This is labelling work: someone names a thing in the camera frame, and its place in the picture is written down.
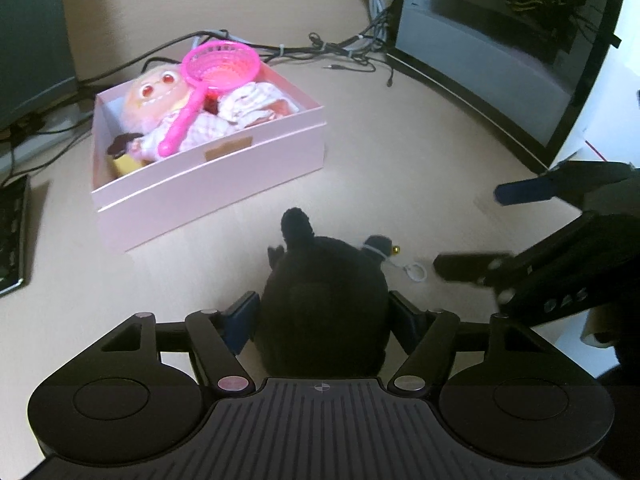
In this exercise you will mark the white panel with red line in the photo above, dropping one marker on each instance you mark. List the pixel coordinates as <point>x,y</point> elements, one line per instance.
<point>615,110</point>

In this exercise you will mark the glass panel computer case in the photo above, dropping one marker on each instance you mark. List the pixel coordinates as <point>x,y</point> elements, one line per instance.
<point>490,35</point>

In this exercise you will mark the pink cardboard box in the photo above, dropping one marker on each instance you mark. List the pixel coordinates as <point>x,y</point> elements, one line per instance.
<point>225,185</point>

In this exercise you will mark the black plush toy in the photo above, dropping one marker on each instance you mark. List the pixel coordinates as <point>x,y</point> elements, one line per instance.
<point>320,300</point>

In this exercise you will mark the yellow jar with black lid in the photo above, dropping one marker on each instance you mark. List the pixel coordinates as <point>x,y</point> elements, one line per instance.
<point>122,144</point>

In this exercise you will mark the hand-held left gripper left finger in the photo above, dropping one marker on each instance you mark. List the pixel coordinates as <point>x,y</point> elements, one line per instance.
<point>240,322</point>

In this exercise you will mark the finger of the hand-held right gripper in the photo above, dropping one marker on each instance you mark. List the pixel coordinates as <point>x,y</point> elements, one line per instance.
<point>525,191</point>
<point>470,266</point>

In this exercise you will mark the doll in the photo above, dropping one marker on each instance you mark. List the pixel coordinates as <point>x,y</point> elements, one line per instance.
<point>150,95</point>

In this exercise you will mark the black keyboard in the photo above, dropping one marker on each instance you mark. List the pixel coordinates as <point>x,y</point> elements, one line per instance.
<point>11,240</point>

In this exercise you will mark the pink toy net scoop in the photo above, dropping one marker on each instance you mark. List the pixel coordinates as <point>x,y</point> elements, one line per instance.
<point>220,62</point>

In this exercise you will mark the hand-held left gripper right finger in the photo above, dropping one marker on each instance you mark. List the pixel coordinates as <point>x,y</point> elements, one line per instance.
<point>407,322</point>

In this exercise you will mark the dark computer monitor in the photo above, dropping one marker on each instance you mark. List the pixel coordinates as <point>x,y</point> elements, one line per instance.
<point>30,35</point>

